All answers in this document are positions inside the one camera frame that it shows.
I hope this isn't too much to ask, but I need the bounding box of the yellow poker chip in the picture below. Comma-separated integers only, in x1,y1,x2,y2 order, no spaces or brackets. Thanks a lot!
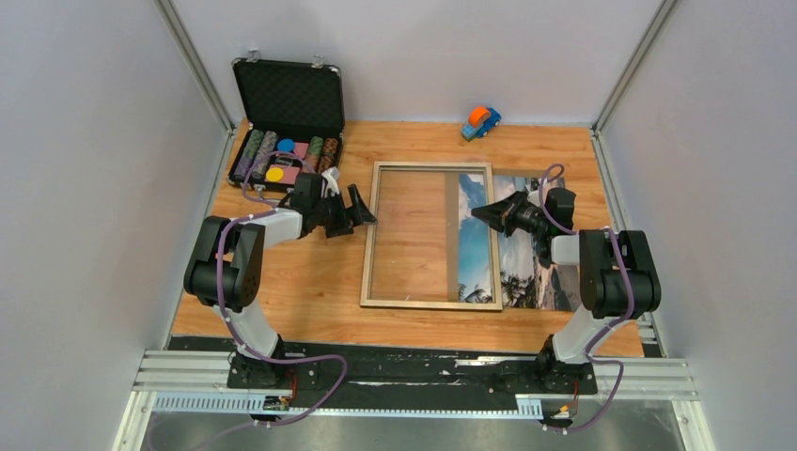
264,166,285,183

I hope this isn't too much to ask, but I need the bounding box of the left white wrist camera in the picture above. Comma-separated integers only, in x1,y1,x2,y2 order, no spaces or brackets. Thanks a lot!
321,166,340,197

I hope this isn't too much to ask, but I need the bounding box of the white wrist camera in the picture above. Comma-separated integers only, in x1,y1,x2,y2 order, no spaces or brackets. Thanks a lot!
321,166,340,197
528,190,544,208

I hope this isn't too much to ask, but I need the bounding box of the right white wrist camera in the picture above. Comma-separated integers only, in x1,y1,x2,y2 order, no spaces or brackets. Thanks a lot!
528,190,544,208

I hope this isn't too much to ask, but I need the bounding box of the blue poker chip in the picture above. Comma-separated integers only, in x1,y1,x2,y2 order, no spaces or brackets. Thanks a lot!
275,138,296,153

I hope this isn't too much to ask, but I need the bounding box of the aluminium rail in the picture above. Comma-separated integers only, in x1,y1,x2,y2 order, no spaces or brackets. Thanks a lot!
133,350,699,401

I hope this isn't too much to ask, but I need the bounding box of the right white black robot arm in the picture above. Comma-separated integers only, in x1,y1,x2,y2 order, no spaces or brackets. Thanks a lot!
472,187,662,394

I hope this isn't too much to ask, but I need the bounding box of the white slotted cable duct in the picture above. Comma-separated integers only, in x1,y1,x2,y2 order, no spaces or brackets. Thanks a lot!
152,393,544,419

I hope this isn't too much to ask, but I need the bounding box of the wooden picture frame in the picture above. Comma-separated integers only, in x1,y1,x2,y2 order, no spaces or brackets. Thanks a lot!
359,161,505,312

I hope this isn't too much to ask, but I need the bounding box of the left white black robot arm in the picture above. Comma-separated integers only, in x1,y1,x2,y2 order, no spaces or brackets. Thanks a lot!
183,169,377,388

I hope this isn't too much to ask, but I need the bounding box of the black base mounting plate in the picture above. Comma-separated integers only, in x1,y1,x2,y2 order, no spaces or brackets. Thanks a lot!
227,342,598,412

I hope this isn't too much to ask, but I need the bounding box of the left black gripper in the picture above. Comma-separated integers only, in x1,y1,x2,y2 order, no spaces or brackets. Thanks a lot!
312,185,376,239

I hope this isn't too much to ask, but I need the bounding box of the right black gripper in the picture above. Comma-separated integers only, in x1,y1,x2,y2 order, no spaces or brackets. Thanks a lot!
471,190,548,238

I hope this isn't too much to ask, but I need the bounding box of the clear acrylic sheet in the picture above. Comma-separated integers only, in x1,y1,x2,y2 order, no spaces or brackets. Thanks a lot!
370,169,493,303

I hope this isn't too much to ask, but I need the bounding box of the blue orange tape dispenser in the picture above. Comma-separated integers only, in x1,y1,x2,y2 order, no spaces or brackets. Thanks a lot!
461,105,502,142

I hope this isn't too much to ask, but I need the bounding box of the beach landscape photo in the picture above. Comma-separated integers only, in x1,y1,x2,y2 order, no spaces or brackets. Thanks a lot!
447,173,581,312

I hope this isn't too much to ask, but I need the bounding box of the black poker chip case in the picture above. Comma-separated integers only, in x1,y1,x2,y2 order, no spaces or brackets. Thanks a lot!
227,57,345,193

